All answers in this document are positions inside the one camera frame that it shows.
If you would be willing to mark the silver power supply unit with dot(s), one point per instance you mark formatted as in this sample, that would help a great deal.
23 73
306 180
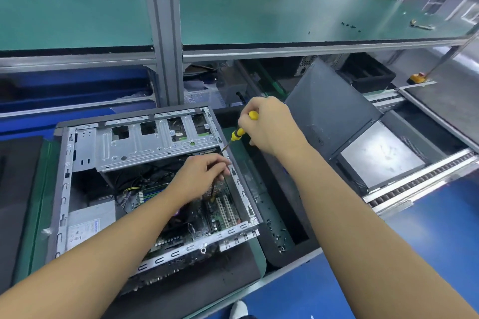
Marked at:
90 224

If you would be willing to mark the thick aluminium frame post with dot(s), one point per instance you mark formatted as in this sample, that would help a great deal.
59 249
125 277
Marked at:
161 23

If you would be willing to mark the scattered small black screws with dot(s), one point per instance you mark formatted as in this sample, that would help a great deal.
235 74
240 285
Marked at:
350 27

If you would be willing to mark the person's left hand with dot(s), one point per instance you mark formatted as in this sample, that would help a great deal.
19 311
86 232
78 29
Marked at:
196 177

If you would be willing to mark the aluminium conveyor frame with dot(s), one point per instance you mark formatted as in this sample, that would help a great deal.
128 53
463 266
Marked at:
419 180

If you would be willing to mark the clear plastic bag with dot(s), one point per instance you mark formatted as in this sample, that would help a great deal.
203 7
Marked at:
200 96

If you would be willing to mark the yellow push button box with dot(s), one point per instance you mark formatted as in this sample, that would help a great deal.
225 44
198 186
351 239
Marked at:
417 77

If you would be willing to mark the black divided foam tray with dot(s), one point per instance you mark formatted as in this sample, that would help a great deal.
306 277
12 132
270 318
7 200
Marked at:
277 218

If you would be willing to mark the small yellowish hand tool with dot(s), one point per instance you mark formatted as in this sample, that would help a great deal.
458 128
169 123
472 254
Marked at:
421 24

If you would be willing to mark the grey metal conveyor plate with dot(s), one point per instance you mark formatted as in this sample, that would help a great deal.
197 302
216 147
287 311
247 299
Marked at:
382 152

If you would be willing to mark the person's white shoe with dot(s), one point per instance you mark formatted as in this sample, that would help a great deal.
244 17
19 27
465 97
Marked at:
238 310

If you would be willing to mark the person's right hand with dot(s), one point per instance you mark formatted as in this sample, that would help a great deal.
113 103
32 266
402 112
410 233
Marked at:
269 124

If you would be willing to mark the blue plastic crate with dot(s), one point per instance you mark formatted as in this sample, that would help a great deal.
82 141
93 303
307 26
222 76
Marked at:
75 94

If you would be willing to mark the grey case side panel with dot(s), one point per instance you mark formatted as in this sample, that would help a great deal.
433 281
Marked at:
329 109

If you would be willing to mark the person's right forearm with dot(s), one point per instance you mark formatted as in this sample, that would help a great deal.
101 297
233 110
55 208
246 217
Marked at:
374 233

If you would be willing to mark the dark grey computer case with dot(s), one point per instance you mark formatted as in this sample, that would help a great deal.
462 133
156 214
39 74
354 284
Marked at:
142 139

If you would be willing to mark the long green workbench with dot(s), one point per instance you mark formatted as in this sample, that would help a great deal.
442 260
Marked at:
284 20

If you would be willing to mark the green motherboard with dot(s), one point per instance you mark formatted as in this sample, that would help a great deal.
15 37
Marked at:
217 214

